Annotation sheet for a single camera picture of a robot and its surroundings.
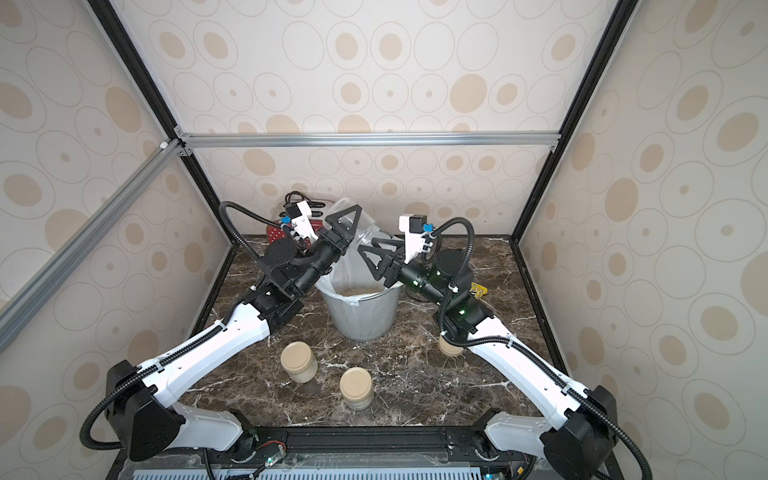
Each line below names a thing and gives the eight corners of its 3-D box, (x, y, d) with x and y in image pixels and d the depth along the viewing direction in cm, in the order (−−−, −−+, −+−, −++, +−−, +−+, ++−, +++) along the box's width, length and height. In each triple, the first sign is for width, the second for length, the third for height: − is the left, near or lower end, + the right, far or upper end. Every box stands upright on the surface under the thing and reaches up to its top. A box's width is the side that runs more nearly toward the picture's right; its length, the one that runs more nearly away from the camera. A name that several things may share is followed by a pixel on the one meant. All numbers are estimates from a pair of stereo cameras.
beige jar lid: (433, 347, 93) (434, 343, 91) (438, 338, 95) (439, 334, 93) (457, 361, 90) (459, 357, 88) (462, 351, 92) (463, 348, 90)
